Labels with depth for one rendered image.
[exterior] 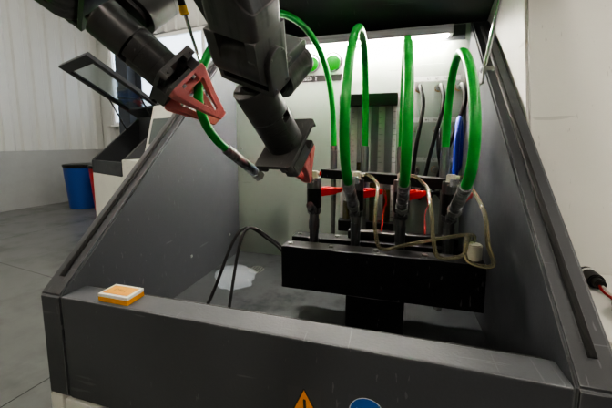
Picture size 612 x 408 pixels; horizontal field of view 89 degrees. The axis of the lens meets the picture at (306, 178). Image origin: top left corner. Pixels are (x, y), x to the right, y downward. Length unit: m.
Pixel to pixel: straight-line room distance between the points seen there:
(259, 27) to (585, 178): 0.52
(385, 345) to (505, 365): 0.12
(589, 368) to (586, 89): 0.41
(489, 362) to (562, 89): 0.43
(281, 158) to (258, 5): 0.21
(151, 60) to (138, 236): 0.33
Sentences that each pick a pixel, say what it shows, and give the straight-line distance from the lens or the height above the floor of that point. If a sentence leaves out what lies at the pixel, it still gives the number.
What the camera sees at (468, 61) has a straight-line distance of 0.50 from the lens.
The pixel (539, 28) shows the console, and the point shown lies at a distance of 0.69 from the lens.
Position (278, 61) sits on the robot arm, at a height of 1.26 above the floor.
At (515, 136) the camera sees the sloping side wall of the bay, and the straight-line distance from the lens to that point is 0.59.
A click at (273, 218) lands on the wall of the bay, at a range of 0.95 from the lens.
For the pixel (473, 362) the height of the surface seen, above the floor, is 0.95.
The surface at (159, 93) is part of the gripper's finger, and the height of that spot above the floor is 1.24.
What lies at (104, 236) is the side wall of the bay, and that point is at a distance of 0.62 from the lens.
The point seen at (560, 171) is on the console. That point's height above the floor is 1.12.
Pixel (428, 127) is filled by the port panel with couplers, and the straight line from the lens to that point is 0.85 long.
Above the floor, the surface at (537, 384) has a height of 0.95.
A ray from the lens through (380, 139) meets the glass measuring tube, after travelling 0.84.
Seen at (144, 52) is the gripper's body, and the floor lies 1.29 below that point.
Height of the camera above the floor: 1.17
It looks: 7 degrees down
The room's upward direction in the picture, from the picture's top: straight up
